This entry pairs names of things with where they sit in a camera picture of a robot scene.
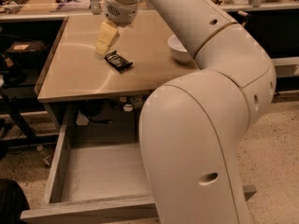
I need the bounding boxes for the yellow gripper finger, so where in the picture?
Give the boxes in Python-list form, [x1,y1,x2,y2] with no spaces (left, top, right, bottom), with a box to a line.
[95,21,119,60]

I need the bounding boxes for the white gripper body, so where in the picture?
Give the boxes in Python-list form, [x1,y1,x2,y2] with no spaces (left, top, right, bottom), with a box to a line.
[103,0,139,26]

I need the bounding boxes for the black rxbar chocolate wrapper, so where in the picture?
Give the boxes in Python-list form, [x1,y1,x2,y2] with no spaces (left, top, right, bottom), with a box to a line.
[105,50,133,72]

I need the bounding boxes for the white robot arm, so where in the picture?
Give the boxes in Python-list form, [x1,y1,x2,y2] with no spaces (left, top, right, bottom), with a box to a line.
[105,0,277,224]

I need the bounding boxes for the grey wooden open drawer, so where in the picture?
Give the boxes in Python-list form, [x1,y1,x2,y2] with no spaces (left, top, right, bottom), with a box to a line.
[21,97,250,224]

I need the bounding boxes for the white ceramic bowl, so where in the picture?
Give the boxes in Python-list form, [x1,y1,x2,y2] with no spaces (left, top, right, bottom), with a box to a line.
[167,35,192,63]

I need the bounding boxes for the black box with label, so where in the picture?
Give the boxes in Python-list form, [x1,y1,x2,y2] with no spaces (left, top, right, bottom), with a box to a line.
[4,40,48,68]

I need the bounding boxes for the white stick with black tip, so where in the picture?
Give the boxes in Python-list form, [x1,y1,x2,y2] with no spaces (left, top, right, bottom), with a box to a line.
[237,10,252,26]

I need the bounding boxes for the black stand left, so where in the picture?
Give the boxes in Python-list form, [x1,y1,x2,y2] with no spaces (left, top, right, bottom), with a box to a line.
[0,90,58,147]

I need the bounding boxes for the black round object bottom left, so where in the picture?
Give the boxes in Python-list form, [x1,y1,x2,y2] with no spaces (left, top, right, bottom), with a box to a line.
[0,178,30,224]

